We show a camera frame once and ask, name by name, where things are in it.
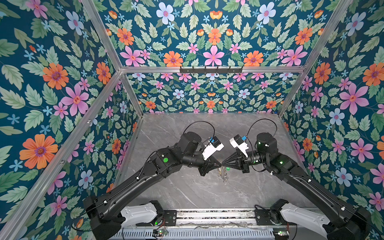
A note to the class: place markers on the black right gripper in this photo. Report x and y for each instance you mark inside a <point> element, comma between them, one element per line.
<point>245,166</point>

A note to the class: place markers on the black wall hook rail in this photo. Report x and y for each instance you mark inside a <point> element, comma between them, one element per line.
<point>211,70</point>

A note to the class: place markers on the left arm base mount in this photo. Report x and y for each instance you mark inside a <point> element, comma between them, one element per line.
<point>168,218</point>

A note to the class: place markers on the silver metal keyring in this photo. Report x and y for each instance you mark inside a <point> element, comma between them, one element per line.
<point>223,174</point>

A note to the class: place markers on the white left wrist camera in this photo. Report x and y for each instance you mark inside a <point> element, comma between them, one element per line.
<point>213,146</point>

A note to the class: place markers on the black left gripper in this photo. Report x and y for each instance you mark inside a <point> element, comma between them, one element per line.
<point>211,164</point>

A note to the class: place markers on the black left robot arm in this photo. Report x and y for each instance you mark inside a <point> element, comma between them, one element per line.
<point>106,211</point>

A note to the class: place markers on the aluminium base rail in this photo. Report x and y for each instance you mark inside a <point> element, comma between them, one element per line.
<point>214,218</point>

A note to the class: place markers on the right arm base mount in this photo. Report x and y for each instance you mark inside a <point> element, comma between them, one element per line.
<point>271,216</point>

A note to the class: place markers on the white perforated cable duct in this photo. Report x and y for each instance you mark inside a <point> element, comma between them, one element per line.
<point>194,234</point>

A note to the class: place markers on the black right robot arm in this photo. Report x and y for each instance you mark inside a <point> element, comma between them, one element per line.
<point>338,220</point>

